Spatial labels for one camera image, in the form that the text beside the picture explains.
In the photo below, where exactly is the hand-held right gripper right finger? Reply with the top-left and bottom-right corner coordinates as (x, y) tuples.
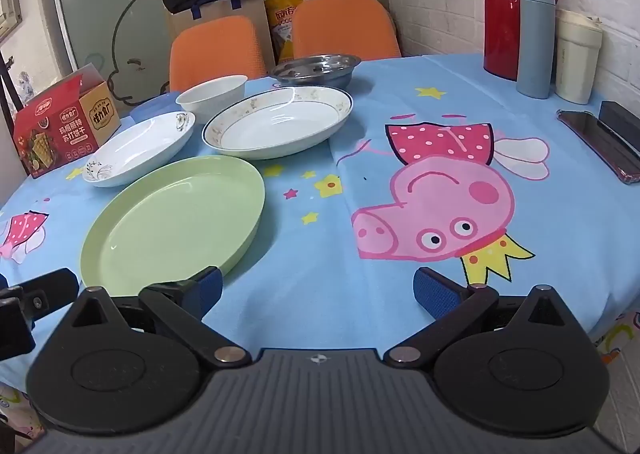
(384, 267), (567, 368)

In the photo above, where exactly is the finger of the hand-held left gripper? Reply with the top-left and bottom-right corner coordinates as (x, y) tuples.
(11, 268), (81, 324)

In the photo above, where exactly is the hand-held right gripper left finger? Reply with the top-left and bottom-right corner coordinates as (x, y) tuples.
(74, 266), (253, 369)

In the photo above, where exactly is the green oval plate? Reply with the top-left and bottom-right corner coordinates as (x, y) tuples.
(80, 155), (267, 296)

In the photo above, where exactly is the white plate with floral print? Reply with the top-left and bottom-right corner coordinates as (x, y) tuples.
(81, 110), (197, 188)

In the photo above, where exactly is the large white gold-rimmed plate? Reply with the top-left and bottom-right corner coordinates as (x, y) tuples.
(201, 85), (354, 160)

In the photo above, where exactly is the white bowl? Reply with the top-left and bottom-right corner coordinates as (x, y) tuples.
(175, 75), (248, 125)

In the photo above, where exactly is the stainless steel bowl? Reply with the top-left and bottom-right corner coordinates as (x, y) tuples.
(268, 54), (362, 91)

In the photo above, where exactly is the blue printed tablecloth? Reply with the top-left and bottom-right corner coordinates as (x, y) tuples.
(0, 54), (640, 395)

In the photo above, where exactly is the red biscuit box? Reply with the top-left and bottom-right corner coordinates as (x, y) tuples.
(12, 63), (122, 180)

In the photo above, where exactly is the blue plastic bowl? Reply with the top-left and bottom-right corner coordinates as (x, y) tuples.
(129, 93), (182, 124)

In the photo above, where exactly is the smartphone in clear case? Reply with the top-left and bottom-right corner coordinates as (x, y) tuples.
(556, 109), (640, 185)

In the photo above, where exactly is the orange chair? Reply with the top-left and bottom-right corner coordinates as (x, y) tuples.
(169, 15), (268, 92)
(291, 0), (402, 61)

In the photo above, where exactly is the black phone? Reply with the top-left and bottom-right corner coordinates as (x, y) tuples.
(598, 100), (640, 158)

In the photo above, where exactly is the pig outline door sticker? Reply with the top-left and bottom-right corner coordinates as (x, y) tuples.
(107, 0), (173, 107)

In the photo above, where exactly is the grey-blue tumbler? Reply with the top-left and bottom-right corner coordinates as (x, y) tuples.
(516, 0), (557, 100)

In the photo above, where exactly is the brown paper bag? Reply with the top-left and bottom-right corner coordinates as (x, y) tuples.
(165, 0), (277, 67)

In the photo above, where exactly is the cream lidded cup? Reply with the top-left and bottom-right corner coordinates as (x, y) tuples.
(554, 9), (604, 106)

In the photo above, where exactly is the yellow snack bag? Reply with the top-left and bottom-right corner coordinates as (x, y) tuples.
(263, 0), (306, 64)

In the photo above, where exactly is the red thermos jug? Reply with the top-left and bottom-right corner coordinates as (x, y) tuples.
(482, 0), (563, 82)

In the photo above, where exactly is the wall air conditioner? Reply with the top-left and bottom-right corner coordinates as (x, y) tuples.
(0, 0), (24, 40)

